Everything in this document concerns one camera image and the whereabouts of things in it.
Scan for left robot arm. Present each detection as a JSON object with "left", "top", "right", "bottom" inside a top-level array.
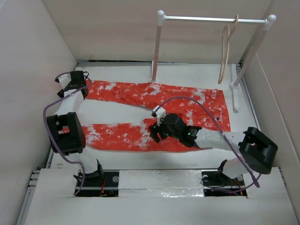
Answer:
[{"left": 43, "top": 70, "right": 105, "bottom": 186}]

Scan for white clothes rack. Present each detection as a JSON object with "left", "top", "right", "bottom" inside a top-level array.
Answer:
[{"left": 148, "top": 9, "right": 277, "bottom": 112}]

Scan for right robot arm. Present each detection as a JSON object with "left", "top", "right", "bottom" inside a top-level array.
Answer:
[{"left": 149, "top": 112, "right": 278, "bottom": 187}]

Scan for white foam board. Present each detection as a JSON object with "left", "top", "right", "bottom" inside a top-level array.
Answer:
[{"left": 25, "top": 168, "right": 298, "bottom": 225}]

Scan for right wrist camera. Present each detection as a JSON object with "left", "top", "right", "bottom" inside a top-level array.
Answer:
[{"left": 151, "top": 105, "right": 167, "bottom": 126}]

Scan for wooden clothes hanger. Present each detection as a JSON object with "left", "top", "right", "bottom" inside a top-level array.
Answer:
[{"left": 218, "top": 14, "right": 239, "bottom": 84}]

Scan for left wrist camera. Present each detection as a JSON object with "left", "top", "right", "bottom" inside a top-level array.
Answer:
[{"left": 55, "top": 75, "right": 71, "bottom": 98}]

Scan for orange white tie-dye trousers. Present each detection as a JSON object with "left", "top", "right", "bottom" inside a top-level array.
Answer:
[{"left": 81, "top": 80, "right": 232, "bottom": 153}]

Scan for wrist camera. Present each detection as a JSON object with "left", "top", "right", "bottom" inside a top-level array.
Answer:
[
  {"left": 151, "top": 105, "right": 167, "bottom": 126},
  {"left": 55, "top": 75, "right": 71, "bottom": 98}
]

